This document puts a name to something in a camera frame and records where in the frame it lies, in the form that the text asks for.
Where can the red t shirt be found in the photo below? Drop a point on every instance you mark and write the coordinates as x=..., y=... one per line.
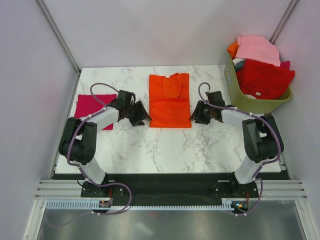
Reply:
x=263, y=80

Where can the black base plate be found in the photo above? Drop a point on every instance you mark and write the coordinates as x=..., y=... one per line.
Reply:
x=172, y=190

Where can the orange t shirt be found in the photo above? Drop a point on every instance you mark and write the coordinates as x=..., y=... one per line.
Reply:
x=169, y=101

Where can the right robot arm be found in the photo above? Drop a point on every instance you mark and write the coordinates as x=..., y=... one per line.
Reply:
x=263, y=144

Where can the white garment in basket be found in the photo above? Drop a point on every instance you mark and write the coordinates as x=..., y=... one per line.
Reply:
x=236, y=61

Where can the magenta t shirt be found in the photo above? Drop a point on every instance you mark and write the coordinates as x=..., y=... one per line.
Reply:
x=87, y=104

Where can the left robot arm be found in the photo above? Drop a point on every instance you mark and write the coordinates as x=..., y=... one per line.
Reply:
x=79, y=137

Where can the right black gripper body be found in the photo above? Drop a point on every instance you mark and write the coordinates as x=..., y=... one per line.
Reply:
x=206, y=114

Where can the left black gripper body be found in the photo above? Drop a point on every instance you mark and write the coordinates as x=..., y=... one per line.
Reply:
x=133, y=113

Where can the teal garment in basket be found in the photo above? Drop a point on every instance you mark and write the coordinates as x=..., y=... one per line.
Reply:
x=239, y=66

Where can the right aluminium frame post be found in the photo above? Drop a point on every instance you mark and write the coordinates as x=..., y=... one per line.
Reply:
x=284, y=20

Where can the left aluminium frame post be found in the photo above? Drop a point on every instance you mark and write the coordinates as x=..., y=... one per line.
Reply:
x=58, y=35

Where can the white slotted cable duct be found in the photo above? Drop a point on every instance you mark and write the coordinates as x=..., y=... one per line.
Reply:
x=99, y=205

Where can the pink t shirt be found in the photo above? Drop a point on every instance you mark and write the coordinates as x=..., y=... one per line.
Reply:
x=257, y=48

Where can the olive green laundry basket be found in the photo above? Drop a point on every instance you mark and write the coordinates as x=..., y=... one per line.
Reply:
x=245, y=103

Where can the aluminium frame post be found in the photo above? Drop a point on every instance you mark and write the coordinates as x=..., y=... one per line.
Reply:
x=58, y=35
x=284, y=20

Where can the magenta garment in basket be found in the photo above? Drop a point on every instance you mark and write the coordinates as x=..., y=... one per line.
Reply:
x=285, y=65

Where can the right aluminium rail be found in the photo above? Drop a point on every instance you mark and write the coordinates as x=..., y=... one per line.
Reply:
x=276, y=170

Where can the orange garment in basket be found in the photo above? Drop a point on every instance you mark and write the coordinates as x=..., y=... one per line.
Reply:
x=233, y=49

